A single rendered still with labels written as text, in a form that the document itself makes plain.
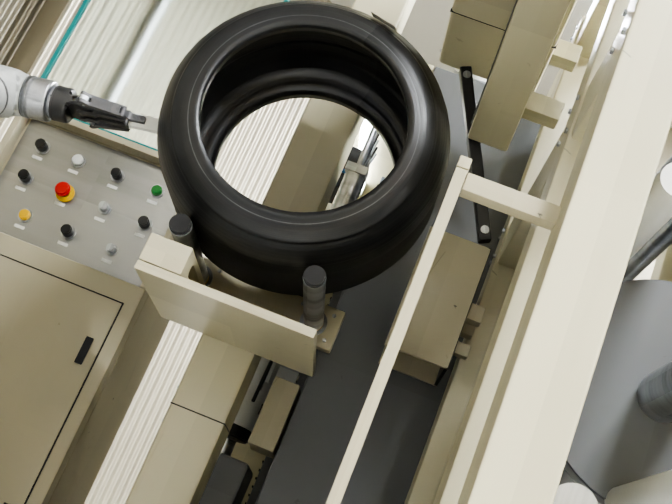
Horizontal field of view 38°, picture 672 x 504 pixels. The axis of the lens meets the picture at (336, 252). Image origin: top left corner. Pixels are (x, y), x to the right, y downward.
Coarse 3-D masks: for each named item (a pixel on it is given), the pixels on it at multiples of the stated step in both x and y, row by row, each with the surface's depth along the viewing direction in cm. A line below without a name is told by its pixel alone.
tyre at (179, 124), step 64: (192, 64) 194; (256, 64) 221; (320, 64) 224; (384, 64) 197; (192, 128) 188; (384, 128) 222; (448, 128) 195; (192, 192) 186; (384, 192) 185; (256, 256) 185; (320, 256) 184; (384, 256) 194
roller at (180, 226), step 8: (176, 216) 186; (184, 216) 186; (176, 224) 186; (184, 224) 186; (192, 224) 187; (176, 232) 185; (184, 232) 185; (192, 232) 188; (176, 240) 189; (184, 240) 188; (192, 240) 191; (200, 256) 202; (200, 264) 205
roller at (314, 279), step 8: (304, 272) 184; (312, 272) 183; (320, 272) 183; (304, 280) 183; (312, 280) 183; (320, 280) 183; (304, 288) 187; (312, 288) 183; (320, 288) 184; (304, 296) 192; (312, 296) 188; (320, 296) 190; (304, 304) 198; (312, 304) 194; (320, 304) 195; (304, 312) 204; (312, 312) 200; (320, 312) 201; (304, 320) 210; (312, 320) 206; (320, 320) 208; (320, 328) 215
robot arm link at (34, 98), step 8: (32, 80) 201; (40, 80) 201; (48, 80) 202; (24, 88) 199; (32, 88) 200; (40, 88) 200; (48, 88) 200; (24, 96) 199; (32, 96) 199; (40, 96) 199; (48, 96) 200; (24, 104) 200; (32, 104) 200; (40, 104) 199; (48, 104) 201; (24, 112) 201; (32, 112) 201; (40, 112) 200; (40, 120) 203; (48, 120) 204
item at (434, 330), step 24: (456, 240) 218; (432, 264) 216; (456, 264) 216; (480, 264) 216; (408, 288) 214; (432, 288) 214; (456, 288) 214; (432, 312) 213; (456, 312) 213; (408, 336) 211; (432, 336) 211; (456, 336) 211; (408, 360) 228; (432, 360) 209; (432, 384) 227
